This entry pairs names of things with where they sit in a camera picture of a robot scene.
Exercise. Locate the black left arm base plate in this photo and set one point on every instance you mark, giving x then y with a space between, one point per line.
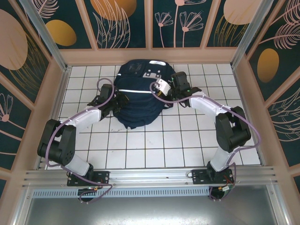
103 178

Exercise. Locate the aluminium floor side rail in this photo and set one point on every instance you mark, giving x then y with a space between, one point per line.
55 112
246 112

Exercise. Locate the aluminium corner post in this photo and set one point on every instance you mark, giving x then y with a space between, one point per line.
47 39
253 32

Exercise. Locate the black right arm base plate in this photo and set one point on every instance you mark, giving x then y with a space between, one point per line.
199 175

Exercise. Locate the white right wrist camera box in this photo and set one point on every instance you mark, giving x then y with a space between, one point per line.
163 86

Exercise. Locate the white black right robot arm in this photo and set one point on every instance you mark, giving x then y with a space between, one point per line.
232 129

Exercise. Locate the navy blue backpack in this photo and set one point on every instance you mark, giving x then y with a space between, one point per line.
140 105

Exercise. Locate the grey metal plate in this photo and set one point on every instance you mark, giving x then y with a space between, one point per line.
150 211

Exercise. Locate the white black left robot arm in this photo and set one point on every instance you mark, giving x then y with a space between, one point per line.
77 119

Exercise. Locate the aluminium mounting rail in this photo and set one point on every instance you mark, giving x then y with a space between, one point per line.
150 175

